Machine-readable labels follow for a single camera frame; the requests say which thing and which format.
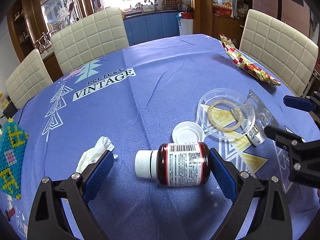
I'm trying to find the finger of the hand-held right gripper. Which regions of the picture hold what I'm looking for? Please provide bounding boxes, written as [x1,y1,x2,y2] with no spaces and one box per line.
[283,94,320,113]
[264,125,320,160]

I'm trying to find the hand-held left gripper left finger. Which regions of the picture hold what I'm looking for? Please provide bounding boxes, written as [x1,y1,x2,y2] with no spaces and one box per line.
[28,149,115,240]

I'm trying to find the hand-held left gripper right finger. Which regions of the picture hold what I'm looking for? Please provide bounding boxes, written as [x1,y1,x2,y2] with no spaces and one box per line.
[209,147,293,240]

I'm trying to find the white tissue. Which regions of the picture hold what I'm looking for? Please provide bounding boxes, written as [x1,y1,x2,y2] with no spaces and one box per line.
[76,136,118,173]

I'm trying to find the brown pill bottle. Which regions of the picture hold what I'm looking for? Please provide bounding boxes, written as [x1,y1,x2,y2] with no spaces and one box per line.
[135,142,211,187]

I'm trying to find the red gold patterned wrapper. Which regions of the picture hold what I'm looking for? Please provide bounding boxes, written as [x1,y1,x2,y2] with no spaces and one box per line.
[219,34,281,87]

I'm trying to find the white metal stand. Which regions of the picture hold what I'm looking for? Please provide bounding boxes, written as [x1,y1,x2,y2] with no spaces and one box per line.
[304,69,320,98]

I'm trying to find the clear blister pack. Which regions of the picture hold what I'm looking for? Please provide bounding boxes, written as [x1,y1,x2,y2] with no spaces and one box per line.
[246,89,279,147]

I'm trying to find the white bottle cap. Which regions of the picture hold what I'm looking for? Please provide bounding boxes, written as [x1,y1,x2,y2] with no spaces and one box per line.
[172,122,205,145]

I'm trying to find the clear round plastic lid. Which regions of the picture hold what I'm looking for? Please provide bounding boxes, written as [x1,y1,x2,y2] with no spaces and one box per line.
[197,87,257,139]

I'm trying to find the cream quilted chair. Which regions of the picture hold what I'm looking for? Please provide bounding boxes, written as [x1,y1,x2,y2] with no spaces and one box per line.
[239,9,319,98]
[50,7,130,77]
[5,49,53,109]

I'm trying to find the beaded blue yellow coaster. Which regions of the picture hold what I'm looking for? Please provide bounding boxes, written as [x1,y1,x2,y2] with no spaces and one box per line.
[0,117,29,200]

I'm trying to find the blue printed tablecloth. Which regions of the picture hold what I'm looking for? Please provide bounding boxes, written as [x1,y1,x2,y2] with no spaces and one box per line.
[0,34,320,240]

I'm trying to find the copper refrigerator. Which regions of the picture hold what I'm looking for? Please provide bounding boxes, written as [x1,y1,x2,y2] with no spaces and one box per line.
[251,0,312,39]

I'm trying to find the small black box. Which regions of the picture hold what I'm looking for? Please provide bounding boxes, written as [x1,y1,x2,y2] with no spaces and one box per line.
[0,100,18,117]

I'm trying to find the wooden shelf cabinet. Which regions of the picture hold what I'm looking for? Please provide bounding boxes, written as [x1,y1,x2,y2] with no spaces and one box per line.
[194,0,253,39]

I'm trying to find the white bin red lid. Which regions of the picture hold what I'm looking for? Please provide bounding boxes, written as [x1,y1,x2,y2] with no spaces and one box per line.
[179,12,194,36]

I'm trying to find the hanging wine glasses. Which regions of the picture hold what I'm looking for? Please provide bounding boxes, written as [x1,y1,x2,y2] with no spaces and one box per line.
[35,31,58,53]

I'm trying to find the blue kitchen cabinets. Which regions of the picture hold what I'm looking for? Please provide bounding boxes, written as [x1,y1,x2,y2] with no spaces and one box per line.
[122,11,180,47]

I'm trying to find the wooden glass display cabinet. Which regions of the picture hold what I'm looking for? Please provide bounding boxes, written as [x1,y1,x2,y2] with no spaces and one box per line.
[6,0,100,78]

